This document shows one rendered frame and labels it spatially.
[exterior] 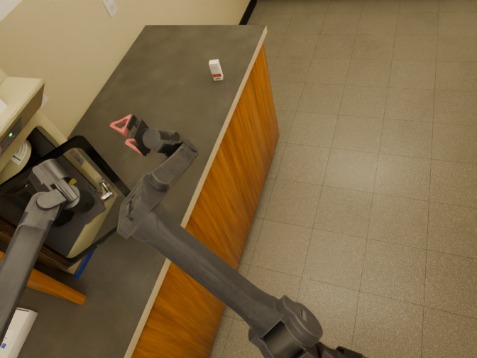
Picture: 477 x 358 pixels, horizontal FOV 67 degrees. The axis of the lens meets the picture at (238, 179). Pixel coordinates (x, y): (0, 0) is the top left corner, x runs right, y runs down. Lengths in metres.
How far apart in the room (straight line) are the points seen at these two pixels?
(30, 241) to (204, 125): 0.87
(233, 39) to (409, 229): 1.40
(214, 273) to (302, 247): 1.52
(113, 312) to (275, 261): 1.14
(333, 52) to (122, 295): 2.57
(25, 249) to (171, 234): 0.30
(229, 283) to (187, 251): 0.09
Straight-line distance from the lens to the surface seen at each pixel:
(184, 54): 1.88
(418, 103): 2.82
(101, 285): 1.28
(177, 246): 0.64
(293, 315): 0.70
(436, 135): 2.65
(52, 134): 1.18
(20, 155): 1.15
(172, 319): 1.45
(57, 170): 0.92
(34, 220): 0.83
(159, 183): 0.70
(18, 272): 0.79
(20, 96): 0.99
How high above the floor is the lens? 1.97
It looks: 54 degrees down
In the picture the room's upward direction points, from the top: 21 degrees counter-clockwise
